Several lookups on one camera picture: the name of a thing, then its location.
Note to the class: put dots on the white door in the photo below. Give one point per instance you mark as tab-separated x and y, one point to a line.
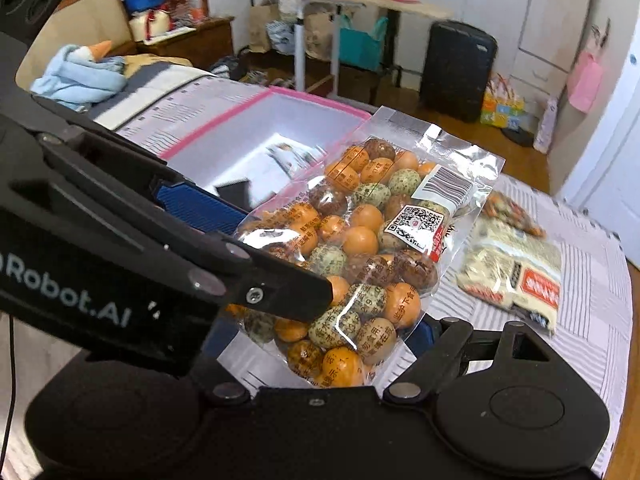
615	150

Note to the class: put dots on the yellow blanket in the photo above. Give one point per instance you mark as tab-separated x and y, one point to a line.
150	64

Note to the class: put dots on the pink cardboard box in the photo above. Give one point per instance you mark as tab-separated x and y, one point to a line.
300	125

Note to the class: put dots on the large clear coated peanut bag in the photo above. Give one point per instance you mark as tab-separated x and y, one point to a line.
360	240

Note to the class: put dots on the light blue blanket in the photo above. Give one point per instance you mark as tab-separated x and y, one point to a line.
75	77

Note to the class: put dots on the pink hanging bag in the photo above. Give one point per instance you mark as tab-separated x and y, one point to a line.
585	82

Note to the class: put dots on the wooden rolling side table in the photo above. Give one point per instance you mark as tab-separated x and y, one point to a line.
370	2

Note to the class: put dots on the red orange box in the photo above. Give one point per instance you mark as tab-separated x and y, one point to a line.
189	4

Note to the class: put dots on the brown paper bag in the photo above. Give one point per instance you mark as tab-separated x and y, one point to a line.
262	27
320	35

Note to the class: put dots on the white patterned bag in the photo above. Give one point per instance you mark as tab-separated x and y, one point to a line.
546	127

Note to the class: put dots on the white snack pack red label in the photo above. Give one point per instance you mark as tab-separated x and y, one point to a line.
510	270

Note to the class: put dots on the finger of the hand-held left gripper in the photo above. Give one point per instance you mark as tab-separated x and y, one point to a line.
260	280
200	205

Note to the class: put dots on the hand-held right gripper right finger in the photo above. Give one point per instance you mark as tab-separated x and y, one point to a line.
450	345

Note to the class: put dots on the beige headboard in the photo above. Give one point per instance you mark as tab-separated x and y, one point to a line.
85	15

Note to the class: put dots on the small clear coated peanut bag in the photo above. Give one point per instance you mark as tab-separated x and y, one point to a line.
515	212

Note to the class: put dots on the white wardrobe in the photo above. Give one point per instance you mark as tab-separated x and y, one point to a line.
550	0

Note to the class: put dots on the black suitcase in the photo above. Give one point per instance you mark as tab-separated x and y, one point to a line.
455	70

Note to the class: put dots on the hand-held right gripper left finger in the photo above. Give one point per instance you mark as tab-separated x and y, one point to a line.
220	376

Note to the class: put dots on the colourful gift bag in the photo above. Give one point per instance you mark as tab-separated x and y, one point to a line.
502	107

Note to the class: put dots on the teal bag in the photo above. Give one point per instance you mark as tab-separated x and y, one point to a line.
362	45

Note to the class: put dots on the black round floor object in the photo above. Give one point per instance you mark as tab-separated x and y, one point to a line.
517	135

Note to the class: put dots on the wooden nightstand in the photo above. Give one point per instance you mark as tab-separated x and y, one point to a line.
200	42

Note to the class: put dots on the white blue shopping bag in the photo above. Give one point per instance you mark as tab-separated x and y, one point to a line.
281	37

